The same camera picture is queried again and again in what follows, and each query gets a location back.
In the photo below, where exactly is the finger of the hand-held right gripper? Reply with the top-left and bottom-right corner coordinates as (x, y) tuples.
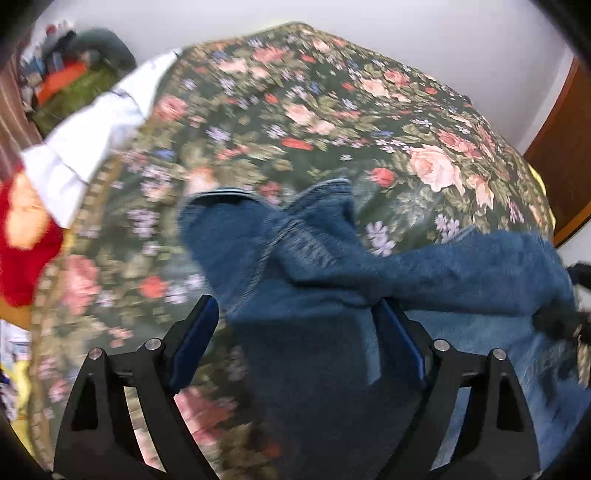
(531, 295), (591, 344)

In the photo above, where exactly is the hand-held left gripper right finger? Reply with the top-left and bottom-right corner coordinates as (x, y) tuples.
(372, 298), (541, 480)

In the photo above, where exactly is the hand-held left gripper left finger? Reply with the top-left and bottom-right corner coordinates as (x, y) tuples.
(53, 294), (221, 480)

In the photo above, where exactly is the blue denim jacket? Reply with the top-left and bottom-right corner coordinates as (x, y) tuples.
(178, 179), (591, 480)

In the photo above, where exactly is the brown wooden door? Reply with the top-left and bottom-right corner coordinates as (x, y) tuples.
(524, 58), (591, 247)

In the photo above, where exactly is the red and yellow plush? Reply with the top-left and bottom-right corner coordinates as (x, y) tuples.
(0, 168), (65, 308)

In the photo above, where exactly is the brown cloth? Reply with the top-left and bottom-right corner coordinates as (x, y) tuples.
(0, 295), (33, 330)

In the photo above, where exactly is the yellow cloth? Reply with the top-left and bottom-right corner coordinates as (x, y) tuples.
(0, 362), (38, 457)

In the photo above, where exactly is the white cloth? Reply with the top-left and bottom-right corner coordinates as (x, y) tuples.
(21, 48), (181, 229)

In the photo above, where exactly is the dark green floral blanket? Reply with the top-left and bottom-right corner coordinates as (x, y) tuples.
(28, 21), (557, 480)

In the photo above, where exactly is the green cloth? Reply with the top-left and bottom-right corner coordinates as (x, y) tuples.
(30, 62), (121, 137)

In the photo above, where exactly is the orange cloth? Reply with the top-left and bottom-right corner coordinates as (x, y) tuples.
(36, 62), (88, 106)

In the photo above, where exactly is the grey cloth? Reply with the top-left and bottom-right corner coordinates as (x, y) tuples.
(69, 28), (137, 70)

